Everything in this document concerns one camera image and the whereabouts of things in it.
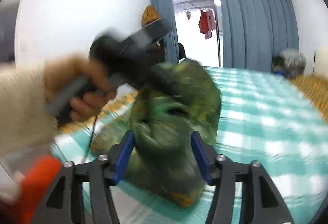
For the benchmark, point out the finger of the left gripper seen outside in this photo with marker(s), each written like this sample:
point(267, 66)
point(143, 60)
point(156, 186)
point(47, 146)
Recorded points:
point(166, 81)

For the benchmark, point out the red garment hanging outside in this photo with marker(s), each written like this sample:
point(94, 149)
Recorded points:
point(207, 23)

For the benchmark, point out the olive orange floral bedspread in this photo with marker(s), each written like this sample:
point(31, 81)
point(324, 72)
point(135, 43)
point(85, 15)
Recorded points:
point(312, 90)

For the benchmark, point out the left hand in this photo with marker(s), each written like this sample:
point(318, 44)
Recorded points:
point(76, 88)

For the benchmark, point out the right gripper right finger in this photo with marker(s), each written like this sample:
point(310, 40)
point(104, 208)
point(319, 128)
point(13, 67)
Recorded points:
point(261, 201)

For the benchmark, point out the green floral printed garment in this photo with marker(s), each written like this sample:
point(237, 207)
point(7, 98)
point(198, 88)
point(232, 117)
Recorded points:
point(162, 160)

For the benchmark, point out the orange red clothing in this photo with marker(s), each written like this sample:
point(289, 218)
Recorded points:
point(34, 184)

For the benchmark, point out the cream headboard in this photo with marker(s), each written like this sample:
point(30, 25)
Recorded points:
point(321, 63)

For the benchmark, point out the dark clothes hanging in corner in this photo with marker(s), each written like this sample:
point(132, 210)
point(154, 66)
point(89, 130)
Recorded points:
point(149, 15)

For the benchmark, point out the blue curtain right panel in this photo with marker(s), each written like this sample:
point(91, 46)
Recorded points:
point(255, 31)

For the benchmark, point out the blue curtain panel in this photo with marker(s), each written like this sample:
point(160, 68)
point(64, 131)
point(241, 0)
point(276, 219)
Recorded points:
point(166, 12)
point(255, 31)

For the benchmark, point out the teal white checked bedsheet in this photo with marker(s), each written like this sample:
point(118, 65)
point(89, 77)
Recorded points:
point(296, 163)

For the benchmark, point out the black clothes drying rack pole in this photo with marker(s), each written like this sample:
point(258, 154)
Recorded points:
point(218, 35)

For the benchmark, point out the pile of clothes by curtain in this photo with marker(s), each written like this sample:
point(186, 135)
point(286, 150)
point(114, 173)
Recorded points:
point(289, 63)

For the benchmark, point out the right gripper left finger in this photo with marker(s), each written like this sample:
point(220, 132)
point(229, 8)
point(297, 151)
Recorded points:
point(63, 202)

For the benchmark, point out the blue curtain left panel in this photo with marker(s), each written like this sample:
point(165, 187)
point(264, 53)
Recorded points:
point(166, 12)

